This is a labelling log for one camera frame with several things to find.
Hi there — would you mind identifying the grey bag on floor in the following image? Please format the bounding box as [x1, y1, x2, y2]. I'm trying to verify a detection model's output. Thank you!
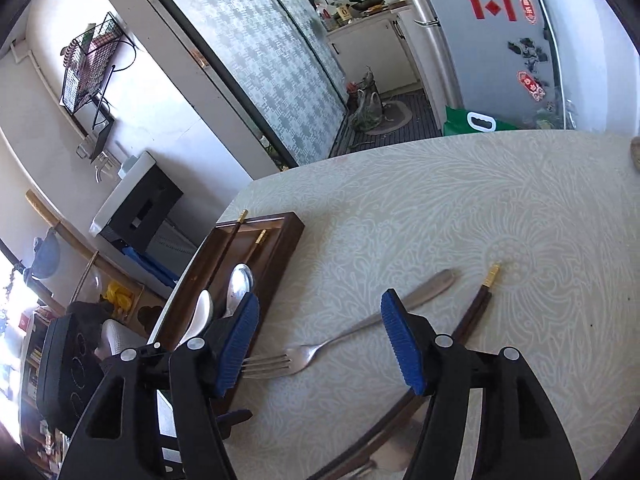
[347, 66, 387, 134]

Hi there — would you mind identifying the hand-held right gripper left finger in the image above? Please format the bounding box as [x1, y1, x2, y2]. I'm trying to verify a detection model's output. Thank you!
[59, 291, 261, 480]

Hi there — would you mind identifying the black wire wall rack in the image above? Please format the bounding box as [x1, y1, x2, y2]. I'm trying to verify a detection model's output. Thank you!
[59, 11, 127, 117]

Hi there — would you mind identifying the grey refrigerator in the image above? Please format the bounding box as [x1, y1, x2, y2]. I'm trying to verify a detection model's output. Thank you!
[400, 0, 572, 132]

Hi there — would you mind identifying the wooden pole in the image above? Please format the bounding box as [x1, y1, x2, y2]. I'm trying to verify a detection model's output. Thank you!
[25, 190, 103, 267]

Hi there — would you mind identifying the black basin cabinet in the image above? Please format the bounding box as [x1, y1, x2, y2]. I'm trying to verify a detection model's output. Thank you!
[100, 165, 184, 254]

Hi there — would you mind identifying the patterned sliding door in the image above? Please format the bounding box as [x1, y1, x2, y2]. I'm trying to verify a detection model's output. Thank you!
[82, 0, 348, 168]

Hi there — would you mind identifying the white wash basin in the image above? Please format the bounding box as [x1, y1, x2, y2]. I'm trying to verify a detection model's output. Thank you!
[89, 151, 159, 237]

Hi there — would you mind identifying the yellow plastic bag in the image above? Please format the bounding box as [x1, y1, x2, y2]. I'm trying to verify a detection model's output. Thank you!
[102, 282, 134, 319]

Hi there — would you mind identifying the metal fork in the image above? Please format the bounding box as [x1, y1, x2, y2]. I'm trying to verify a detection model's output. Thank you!
[240, 268, 455, 380]

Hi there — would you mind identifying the blue plastic stool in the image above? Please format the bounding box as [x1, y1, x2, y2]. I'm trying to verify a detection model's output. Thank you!
[121, 244, 179, 289]

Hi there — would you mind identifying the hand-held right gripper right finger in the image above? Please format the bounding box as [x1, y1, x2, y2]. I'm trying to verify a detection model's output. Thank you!
[380, 288, 582, 480]

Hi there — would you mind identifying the white ceramic spoon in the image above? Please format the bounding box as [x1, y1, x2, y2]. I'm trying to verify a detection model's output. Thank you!
[184, 290, 214, 347]

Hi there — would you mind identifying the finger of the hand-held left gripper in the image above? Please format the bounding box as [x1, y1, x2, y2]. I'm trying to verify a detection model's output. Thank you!
[219, 408, 254, 439]

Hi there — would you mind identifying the large metal spoon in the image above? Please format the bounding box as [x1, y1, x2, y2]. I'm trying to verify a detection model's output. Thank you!
[226, 263, 255, 318]

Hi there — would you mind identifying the black framed mirror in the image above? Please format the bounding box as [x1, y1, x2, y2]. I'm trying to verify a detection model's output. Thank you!
[75, 104, 117, 162]

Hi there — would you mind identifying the dark wooden tray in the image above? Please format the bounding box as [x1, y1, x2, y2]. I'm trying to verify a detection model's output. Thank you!
[155, 211, 306, 402]

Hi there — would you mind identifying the white kitchen cabinet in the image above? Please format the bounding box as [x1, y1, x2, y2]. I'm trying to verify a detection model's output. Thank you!
[305, 5, 427, 97]

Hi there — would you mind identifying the metal faucet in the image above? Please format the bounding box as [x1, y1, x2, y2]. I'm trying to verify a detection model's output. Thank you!
[91, 152, 122, 182]

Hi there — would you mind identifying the black plastic stool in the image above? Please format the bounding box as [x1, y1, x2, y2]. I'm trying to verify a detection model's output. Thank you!
[36, 314, 107, 437]

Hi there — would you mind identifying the green shopping bag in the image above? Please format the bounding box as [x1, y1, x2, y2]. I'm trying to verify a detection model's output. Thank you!
[442, 105, 522, 137]

